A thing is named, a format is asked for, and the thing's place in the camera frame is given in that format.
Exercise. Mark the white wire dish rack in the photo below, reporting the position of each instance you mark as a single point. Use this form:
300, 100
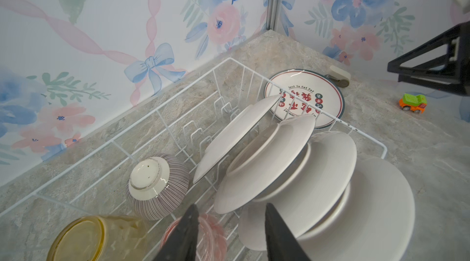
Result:
182, 124

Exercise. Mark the yellow glass cup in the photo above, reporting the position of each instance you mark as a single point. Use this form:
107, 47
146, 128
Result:
101, 238

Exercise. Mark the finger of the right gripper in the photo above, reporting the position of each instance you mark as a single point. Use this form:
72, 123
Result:
449, 72

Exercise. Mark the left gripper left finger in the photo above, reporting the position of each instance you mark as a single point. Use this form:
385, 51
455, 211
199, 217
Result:
180, 239

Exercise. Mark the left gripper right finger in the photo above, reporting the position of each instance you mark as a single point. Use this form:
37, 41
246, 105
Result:
281, 243

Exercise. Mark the plate with orange pattern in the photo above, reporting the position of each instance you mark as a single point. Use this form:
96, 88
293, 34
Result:
306, 191

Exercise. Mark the green yellow toy car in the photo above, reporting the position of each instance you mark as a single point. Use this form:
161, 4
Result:
415, 104

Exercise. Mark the striped ceramic bowl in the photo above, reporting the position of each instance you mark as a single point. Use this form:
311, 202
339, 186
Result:
157, 186

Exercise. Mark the front white plate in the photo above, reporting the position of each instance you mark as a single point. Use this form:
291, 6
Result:
374, 224

